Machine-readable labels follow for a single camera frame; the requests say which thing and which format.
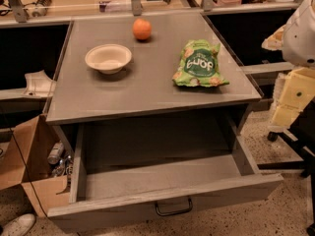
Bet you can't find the grey top drawer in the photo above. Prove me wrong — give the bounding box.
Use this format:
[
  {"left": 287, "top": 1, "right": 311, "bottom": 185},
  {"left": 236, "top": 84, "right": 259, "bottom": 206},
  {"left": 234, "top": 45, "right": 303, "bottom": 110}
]
[{"left": 48, "top": 111, "right": 283, "bottom": 232}]

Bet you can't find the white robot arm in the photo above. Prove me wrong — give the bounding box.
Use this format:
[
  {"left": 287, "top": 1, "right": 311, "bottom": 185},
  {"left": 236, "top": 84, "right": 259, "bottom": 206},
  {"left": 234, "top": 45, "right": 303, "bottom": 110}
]
[{"left": 262, "top": 0, "right": 315, "bottom": 133}]

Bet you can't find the grey drawer cabinet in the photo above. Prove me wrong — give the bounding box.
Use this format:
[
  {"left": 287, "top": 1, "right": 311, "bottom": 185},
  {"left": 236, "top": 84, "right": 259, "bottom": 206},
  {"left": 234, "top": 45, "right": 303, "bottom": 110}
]
[{"left": 47, "top": 13, "right": 260, "bottom": 154}]

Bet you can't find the black office chair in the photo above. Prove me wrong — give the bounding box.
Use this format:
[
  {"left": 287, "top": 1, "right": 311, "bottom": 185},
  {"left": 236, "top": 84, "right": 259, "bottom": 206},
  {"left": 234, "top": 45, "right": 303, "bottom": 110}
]
[{"left": 258, "top": 100, "right": 315, "bottom": 236}]

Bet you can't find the green snack chip bag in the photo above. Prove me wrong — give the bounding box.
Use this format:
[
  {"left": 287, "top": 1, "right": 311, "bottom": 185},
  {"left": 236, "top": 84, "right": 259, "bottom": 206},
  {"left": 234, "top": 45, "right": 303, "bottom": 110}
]
[{"left": 172, "top": 39, "right": 229, "bottom": 88}]

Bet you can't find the orange fruit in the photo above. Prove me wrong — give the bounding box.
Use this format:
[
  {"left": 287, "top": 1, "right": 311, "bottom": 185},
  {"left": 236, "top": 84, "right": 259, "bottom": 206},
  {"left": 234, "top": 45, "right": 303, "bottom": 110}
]
[{"left": 132, "top": 19, "right": 152, "bottom": 40}]

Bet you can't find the white paper bowl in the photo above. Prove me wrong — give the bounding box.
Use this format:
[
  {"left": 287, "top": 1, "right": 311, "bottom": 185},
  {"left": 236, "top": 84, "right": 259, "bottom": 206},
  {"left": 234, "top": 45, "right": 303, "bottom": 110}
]
[{"left": 85, "top": 44, "right": 132, "bottom": 75}]

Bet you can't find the silver can in box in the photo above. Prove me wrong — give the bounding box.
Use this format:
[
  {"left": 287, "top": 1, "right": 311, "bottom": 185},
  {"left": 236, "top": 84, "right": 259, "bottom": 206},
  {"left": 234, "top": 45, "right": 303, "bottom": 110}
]
[{"left": 47, "top": 142, "right": 64, "bottom": 165}]

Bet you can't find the silver black handheld tool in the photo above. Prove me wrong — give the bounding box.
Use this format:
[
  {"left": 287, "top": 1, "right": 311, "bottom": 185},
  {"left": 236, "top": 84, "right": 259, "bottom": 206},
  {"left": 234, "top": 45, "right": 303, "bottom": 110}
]
[{"left": 31, "top": 0, "right": 52, "bottom": 17}]

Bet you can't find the brown cardboard box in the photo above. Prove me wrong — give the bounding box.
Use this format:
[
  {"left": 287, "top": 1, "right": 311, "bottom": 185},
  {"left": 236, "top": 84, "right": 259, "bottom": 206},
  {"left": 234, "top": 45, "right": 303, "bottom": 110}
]
[{"left": 0, "top": 115, "right": 70, "bottom": 217}]

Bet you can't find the white sneaker shoe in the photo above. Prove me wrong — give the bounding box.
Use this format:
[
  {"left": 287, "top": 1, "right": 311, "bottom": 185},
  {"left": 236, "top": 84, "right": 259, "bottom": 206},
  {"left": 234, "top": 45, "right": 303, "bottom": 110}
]
[{"left": 0, "top": 213, "right": 35, "bottom": 236}]

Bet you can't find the black top drawer handle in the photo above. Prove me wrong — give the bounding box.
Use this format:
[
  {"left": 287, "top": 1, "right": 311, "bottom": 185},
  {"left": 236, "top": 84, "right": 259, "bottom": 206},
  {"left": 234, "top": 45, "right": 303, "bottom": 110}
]
[{"left": 155, "top": 198, "right": 193, "bottom": 217}]

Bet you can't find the white curved bracket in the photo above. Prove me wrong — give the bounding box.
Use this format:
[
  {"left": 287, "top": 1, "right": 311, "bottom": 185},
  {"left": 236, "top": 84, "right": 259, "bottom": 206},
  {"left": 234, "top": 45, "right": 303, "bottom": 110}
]
[{"left": 23, "top": 71, "right": 56, "bottom": 98}]

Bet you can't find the black floor cable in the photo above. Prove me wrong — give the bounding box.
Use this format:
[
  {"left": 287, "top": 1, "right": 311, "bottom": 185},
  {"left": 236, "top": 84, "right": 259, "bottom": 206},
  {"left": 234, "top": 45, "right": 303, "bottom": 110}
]
[{"left": 9, "top": 127, "right": 50, "bottom": 218}]

